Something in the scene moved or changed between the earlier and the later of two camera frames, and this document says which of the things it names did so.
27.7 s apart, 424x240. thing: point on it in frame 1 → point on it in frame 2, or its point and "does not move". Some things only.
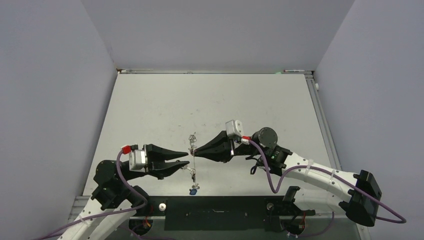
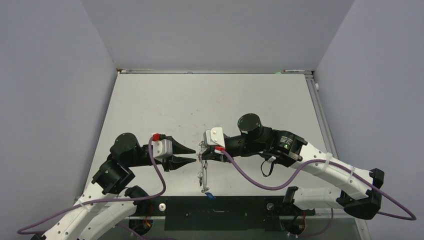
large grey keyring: [192, 139] → [202, 175]
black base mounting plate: [254, 214] does not move
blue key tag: [193, 191] → [210, 195]
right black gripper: [218, 148] does not move
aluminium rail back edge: [145, 71] does not move
